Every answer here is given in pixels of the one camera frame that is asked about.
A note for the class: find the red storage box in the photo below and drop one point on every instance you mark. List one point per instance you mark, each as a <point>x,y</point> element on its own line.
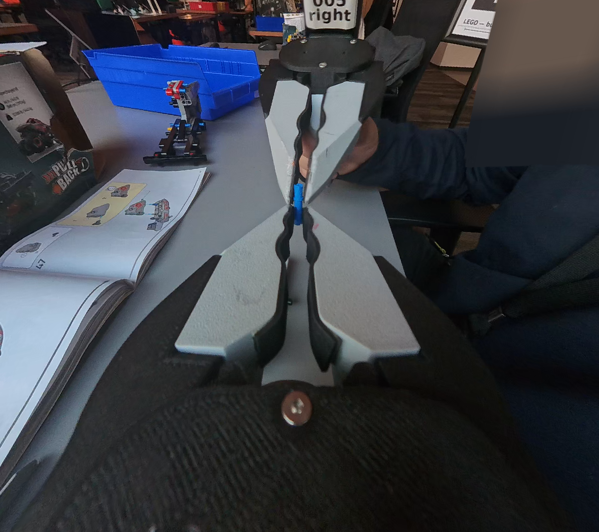
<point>208,6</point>

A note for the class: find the lego set cardboard box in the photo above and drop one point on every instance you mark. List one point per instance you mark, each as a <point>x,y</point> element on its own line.
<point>28,143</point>

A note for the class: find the black lego chassis assembly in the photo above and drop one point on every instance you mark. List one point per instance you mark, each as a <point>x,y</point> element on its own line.
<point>180,139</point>

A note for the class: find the blue lego pin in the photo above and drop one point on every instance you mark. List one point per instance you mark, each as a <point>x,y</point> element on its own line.
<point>298,206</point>

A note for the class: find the person's dark blue clothing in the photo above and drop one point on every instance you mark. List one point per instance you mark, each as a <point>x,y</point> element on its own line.
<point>538,223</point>

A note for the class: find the person's right hand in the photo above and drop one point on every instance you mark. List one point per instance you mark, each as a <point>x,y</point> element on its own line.
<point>360,148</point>

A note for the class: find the blue plastic bin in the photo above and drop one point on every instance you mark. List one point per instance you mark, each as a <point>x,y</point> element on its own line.
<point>140,73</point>

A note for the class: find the grey jacket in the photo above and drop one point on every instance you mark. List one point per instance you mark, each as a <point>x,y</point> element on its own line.
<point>397,54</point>

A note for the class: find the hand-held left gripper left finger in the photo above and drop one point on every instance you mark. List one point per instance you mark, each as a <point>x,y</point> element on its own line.
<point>234,298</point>

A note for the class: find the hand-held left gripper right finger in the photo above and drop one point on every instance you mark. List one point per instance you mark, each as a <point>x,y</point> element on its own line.
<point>355,302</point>

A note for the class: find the lego instruction booklet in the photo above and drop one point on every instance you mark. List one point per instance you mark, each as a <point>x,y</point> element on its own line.
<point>70,251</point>

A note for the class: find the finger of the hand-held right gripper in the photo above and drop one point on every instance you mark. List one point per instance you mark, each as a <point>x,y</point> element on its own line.
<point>339,120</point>
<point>280,129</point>

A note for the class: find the computer mouse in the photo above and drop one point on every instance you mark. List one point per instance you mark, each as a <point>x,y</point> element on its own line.
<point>269,45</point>

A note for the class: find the black office chair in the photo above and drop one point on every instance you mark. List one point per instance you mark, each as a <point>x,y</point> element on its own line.
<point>435,26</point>

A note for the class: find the person's right forearm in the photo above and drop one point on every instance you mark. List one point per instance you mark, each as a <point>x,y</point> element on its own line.
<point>421,157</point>

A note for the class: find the blue crate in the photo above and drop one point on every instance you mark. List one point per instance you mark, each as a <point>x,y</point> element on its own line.
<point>269,22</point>

